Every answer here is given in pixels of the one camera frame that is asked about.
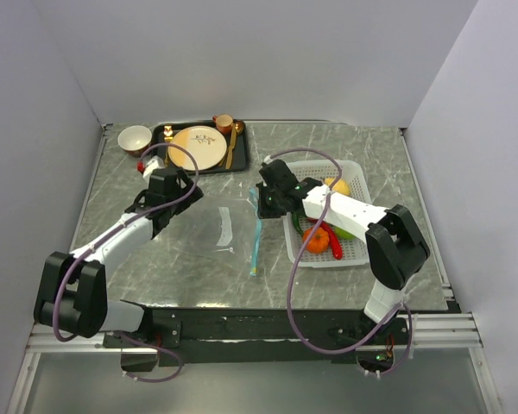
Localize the clear zip top bag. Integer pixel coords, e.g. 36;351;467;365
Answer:
161;189;262;277

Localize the purple cable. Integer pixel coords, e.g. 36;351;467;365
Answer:
51;142;200;384
262;147;415;377

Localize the green toy fruit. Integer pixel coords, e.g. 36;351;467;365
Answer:
333;227;354;240

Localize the orange and cream plate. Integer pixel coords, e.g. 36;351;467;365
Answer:
168;126;227;171

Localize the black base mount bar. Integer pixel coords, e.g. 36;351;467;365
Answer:
103;308;413;373

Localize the orange toy pumpkin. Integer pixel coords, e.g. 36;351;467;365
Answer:
302;228;331;254

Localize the gold spoon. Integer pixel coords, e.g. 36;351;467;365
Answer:
234;121;245;135

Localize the green chili pepper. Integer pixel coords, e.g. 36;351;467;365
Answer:
291;212;304;236

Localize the red chili pepper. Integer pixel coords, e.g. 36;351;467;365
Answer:
320;222;343;260

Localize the yellow toy potato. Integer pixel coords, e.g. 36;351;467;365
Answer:
324;178;351;197

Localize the gold knife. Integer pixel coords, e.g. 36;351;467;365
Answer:
224;123;237;169

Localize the orange cup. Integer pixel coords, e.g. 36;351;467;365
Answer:
212;114;234;135

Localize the gold fork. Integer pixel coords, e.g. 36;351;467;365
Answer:
163;125;173;167

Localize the white plastic basket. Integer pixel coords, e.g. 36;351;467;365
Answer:
282;160;371;268

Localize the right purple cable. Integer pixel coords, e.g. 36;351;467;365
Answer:
262;147;415;377

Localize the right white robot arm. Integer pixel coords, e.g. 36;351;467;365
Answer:
257;160;430;343

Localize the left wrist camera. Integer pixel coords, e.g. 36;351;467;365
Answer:
137;156;165;179

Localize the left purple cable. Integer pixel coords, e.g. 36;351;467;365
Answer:
51;142;200;384

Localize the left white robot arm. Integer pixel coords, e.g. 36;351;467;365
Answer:
34;168;203;347

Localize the white and red bowl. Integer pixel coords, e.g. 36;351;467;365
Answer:
117;125;152;157

